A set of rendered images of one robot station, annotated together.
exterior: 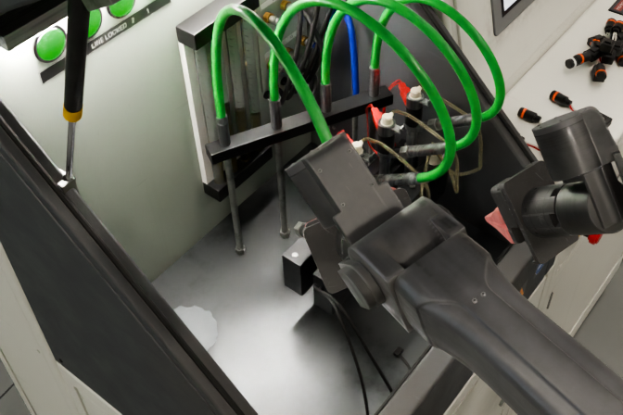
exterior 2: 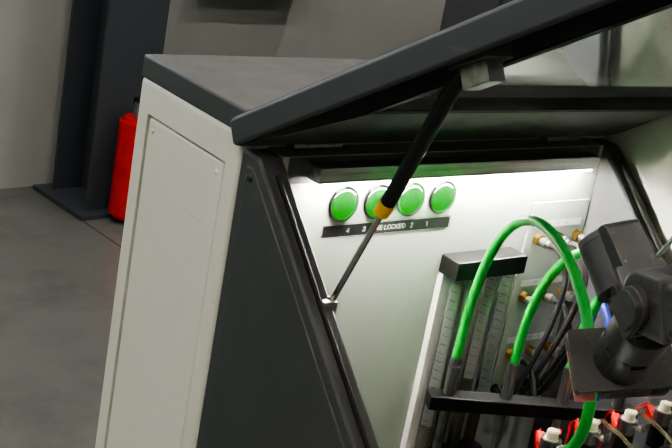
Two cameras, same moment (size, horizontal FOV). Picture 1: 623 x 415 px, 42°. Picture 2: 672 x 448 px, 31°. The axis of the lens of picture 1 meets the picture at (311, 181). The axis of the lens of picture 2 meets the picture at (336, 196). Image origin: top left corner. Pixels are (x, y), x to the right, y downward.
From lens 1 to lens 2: 68 cm
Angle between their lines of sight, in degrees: 29
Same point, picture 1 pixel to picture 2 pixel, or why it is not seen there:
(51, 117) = not seen: hidden behind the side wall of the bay
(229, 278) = not seen: outside the picture
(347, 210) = (627, 266)
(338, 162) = (629, 232)
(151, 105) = (391, 323)
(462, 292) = not seen: outside the picture
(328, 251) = (585, 354)
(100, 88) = (359, 274)
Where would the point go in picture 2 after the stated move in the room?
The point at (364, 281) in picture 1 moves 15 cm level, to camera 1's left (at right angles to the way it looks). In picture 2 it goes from (637, 291) to (467, 249)
